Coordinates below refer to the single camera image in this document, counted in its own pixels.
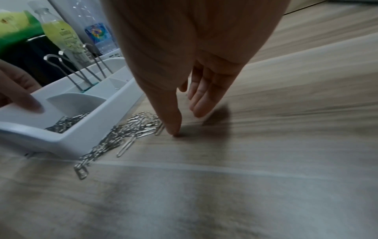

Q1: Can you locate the large blue binder clip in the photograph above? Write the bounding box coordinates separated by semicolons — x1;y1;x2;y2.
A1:
43;50;103;92

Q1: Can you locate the clear purple-capped water bottle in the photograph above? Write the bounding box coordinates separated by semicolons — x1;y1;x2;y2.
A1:
48;0;119;56

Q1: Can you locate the person's left hand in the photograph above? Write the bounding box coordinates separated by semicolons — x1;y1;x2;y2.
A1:
0;58;44;115

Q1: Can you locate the green drink bottle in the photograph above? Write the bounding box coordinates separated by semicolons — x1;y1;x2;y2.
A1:
28;1;96;71

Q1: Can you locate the white printed carton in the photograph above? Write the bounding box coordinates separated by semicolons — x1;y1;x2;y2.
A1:
100;48;125;59

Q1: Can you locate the person's right hand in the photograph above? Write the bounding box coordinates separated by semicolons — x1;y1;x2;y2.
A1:
100;0;292;137

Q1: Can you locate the pile of silver paper clips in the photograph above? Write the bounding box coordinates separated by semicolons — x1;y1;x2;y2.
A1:
44;111;165;180

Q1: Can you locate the white desk organizer tray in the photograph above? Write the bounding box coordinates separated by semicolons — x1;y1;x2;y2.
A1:
0;57;146;161

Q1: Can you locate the green tissue pack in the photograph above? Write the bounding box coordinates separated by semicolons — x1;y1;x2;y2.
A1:
0;9;45;55

